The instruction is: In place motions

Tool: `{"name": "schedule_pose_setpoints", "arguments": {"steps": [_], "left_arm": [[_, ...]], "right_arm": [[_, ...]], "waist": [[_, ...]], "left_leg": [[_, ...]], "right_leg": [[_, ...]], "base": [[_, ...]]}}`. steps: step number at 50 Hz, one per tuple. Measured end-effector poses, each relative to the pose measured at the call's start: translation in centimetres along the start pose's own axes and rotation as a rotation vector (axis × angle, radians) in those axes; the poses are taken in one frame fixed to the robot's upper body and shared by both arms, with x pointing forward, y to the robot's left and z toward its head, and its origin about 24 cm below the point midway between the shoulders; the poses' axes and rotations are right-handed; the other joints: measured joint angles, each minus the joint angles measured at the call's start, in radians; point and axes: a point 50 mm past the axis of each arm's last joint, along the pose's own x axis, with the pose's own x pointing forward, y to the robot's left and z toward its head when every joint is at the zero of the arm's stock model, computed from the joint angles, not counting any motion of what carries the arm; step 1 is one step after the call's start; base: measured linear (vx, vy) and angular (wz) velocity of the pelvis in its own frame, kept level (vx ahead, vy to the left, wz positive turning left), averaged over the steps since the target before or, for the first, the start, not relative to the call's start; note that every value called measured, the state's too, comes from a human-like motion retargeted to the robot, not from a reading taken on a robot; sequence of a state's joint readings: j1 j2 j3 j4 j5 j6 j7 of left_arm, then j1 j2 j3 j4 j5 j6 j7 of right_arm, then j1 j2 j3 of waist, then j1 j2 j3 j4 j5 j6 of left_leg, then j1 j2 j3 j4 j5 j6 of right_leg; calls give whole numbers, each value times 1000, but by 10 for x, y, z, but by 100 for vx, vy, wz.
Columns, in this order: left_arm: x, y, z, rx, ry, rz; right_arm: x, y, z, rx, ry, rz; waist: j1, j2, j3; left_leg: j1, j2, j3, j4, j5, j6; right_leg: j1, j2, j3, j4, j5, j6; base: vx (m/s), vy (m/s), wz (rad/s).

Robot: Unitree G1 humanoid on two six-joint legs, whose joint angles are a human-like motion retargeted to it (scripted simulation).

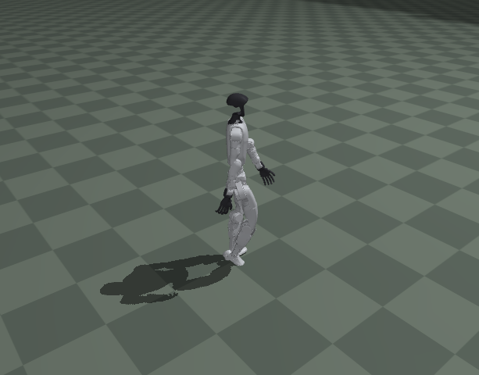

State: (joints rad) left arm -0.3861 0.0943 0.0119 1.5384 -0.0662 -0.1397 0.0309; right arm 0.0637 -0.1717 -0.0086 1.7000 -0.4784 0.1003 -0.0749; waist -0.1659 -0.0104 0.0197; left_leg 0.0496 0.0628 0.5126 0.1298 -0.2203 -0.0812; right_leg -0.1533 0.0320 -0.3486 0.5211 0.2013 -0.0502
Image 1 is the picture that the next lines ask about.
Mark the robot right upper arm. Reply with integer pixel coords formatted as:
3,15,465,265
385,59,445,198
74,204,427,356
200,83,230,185
230,128,242,169

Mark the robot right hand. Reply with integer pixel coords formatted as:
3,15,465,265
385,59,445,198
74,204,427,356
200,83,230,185
216,188,233,215

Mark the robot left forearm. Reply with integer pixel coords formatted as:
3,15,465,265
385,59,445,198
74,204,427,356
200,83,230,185
247,145,263,169

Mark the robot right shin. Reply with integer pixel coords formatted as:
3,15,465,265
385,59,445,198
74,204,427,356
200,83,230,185
232,224,256,258

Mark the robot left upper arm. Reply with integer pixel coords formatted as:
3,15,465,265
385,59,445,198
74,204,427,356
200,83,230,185
240,116,255,150

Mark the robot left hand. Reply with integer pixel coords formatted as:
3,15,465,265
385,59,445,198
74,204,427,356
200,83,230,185
256,161,275,186

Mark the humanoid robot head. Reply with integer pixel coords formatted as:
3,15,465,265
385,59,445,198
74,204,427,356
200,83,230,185
227,93,248,125

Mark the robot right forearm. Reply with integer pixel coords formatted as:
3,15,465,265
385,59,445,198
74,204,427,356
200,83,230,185
224,161,241,196

